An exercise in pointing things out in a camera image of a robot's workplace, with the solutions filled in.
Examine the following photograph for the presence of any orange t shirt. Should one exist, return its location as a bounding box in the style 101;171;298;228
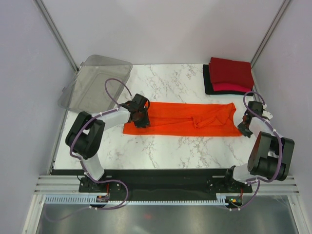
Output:
123;102;242;137

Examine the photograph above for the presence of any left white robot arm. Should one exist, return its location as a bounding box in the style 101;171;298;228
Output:
65;94;151;192

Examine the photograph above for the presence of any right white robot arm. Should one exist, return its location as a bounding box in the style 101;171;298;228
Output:
223;101;295;192

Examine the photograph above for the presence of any pink folded shirt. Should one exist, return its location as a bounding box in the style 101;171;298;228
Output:
212;82;251;93

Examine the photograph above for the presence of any black folded shirt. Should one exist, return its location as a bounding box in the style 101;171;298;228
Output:
203;64;246;96

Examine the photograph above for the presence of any clear plastic bin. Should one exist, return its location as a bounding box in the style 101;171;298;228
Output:
58;55;133;114

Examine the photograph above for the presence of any dark red folded shirt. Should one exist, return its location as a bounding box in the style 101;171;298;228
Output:
209;57;254;89

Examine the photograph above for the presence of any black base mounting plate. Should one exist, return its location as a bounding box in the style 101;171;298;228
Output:
78;169;253;200

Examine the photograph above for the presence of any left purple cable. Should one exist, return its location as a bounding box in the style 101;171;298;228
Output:
43;78;135;222

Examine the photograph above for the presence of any purple cable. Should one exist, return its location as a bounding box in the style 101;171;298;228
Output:
43;78;135;222
219;91;283;212

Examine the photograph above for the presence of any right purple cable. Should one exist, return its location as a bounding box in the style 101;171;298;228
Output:
219;91;283;212

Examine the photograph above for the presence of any left aluminium rail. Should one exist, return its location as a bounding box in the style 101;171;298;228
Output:
33;175;83;195

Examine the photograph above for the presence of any white slotted cable duct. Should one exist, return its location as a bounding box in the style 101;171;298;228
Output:
45;195;243;205

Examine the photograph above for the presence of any right aluminium frame post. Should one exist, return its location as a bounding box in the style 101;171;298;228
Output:
251;0;292;68

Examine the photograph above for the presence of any aluminium frame post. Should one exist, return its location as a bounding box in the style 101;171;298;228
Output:
34;0;79;73
251;0;292;68

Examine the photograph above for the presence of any left aluminium frame post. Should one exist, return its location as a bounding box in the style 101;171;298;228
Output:
34;0;79;73

